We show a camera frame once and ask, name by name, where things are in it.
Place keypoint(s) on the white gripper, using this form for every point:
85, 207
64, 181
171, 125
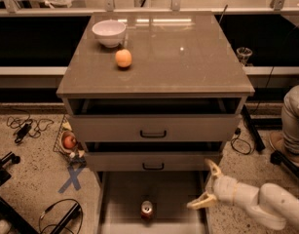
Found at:
225, 189

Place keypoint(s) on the red coke can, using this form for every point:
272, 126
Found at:
146, 210

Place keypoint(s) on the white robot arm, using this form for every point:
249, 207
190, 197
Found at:
269, 205

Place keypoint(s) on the bottom open grey drawer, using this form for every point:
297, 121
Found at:
122, 194

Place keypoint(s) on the grey drawer cabinet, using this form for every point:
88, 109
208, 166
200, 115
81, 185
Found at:
182, 63

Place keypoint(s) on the middle grey drawer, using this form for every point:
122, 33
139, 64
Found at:
152, 156

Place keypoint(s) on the top grey drawer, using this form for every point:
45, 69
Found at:
141, 128

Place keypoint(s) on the black chair base leg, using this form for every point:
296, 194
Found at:
278, 158

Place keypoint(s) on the person leg and shoe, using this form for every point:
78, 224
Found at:
287, 140

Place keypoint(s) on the clear glass cup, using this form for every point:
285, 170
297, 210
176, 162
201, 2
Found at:
243, 55

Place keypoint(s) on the blue tape cross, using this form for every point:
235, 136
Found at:
73, 179

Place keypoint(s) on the red apple in basket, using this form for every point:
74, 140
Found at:
69, 142

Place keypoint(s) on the orange fruit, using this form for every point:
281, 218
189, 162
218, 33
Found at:
123, 58

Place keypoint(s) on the white ceramic bowl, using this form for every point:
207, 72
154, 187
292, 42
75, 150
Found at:
109, 33

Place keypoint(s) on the black stand leg left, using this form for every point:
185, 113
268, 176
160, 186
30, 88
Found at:
7, 211

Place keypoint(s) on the wire basket on floor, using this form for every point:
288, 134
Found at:
71, 156

